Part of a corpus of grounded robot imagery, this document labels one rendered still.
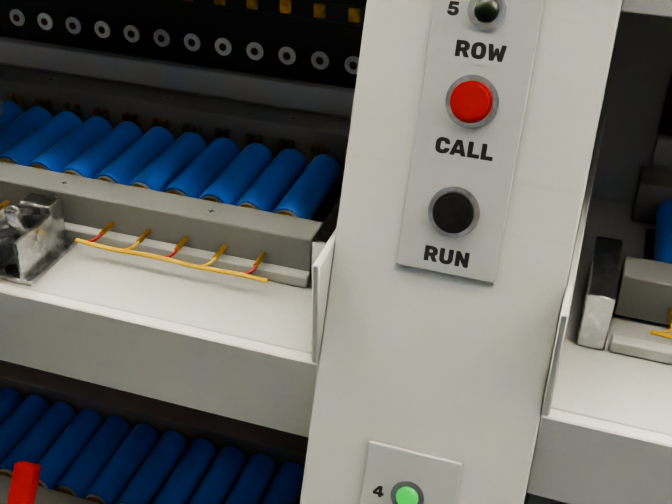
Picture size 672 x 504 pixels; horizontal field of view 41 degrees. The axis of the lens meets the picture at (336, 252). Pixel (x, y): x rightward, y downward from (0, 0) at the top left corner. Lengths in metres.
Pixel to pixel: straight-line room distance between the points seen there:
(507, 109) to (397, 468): 0.15
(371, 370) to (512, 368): 0.06
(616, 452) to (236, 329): 0.17
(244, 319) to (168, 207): 0.08
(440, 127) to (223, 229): 0.13
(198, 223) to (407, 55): 0.14
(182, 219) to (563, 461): 0.21
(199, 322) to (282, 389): 0.05
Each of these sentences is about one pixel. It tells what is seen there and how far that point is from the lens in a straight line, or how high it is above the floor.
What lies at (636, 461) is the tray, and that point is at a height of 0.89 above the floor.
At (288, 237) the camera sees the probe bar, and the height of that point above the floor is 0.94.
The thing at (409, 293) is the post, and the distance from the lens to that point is 0.37.
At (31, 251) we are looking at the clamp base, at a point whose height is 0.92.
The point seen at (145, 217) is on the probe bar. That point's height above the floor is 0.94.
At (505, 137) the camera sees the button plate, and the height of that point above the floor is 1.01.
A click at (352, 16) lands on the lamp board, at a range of 0.52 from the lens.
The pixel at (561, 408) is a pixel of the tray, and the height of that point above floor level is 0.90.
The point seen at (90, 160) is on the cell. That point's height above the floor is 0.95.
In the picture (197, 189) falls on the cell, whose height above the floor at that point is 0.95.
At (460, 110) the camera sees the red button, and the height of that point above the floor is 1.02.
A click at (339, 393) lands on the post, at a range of 0.39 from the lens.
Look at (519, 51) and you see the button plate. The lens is 0.35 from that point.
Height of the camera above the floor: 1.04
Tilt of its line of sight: 13 degrees down
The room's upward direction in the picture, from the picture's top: 8 degrees clockwise
